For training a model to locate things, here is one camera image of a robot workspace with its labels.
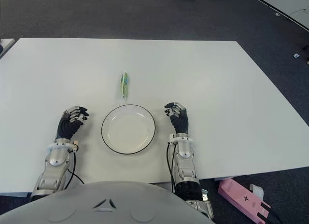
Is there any green snack packet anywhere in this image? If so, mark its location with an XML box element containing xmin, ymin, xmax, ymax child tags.
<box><xmin>120</xmin><ymin>70</ymin><xmax>130</xmax><ymax>100</ymax></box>

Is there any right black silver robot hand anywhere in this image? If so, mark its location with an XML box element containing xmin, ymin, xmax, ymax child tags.
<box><xmin>164</xmin><ymin>102</ymin><xmax>189</xmax><ymax>135</ymax></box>

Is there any pink cardboard box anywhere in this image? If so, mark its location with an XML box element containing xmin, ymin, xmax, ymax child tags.
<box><xmin>218</xmin><ymin>178</ymin><xmax>272</xmax><ymax>224</ymax></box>

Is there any grey robot torso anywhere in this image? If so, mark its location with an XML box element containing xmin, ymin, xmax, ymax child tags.
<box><xmin>0</xmin><ymin>180</ymin><xmax>217</xmax><ymax>224</ymax></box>

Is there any white tape strip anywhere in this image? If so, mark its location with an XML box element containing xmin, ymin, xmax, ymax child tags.
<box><xmin>250</xmin><ymin>183</ymin><xmax>264</xmax><ymax>200</ymax></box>

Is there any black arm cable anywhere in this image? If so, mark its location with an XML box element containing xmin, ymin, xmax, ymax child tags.
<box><xmin>67</xmin><ymin>150</ymin><xmax>85</xmax><ymax>186</ymax></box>
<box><xmin>166</xmin><ymin>141</ymin><xmax>180</xmax><ymax>193</ymax></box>

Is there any white side table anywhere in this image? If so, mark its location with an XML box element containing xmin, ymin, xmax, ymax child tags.
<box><xmin>0</xmin><ymin>38</ymin><xmax>16</xmax><ymax>59</ymax></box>

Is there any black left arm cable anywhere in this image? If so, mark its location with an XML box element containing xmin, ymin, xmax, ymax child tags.
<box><xmin>67</xmin><ymin>150</ymin><xmax>85</xmax><ymax>186</ymax></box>

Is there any white plate with black rim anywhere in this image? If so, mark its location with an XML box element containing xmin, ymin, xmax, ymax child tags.
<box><xmin>101</xmin><ymin>103</ymin><xmax>156</xmax><ymax>154</ymax></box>

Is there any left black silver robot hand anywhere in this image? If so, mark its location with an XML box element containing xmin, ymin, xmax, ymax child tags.
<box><xmin>56</xmin><ymin>105</ymin><xmax>89</xmax><ymax>140</ymax></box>

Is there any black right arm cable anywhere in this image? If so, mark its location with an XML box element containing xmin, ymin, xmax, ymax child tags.
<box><xmin>166</xmin><ymin>141</ymin><xmax>180</xmax><ymax>193</ymax></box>

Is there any white desk with black edge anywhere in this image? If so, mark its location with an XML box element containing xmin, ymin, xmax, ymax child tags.
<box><xmin>246</xmin><ymin>0</ymin><xmax>309</xmax><ymax>31</ymax></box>

